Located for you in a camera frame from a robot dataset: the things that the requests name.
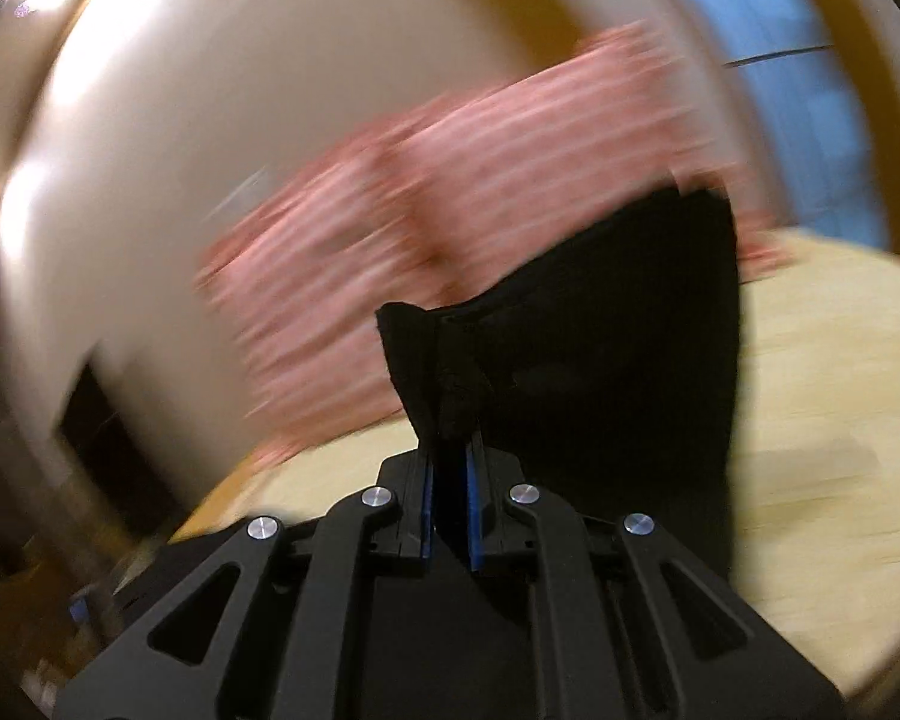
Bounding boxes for pink striped cloth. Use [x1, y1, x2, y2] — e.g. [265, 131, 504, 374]
[195, 21, 796, 466]

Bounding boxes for black pants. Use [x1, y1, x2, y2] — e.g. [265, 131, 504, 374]
[360, 187, 743, 720]

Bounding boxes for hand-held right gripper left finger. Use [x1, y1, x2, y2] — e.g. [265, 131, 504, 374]
[54, 447, 437, 720]

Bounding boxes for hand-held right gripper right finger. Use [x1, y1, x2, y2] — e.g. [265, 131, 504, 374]
[463, 444, 848, 720]

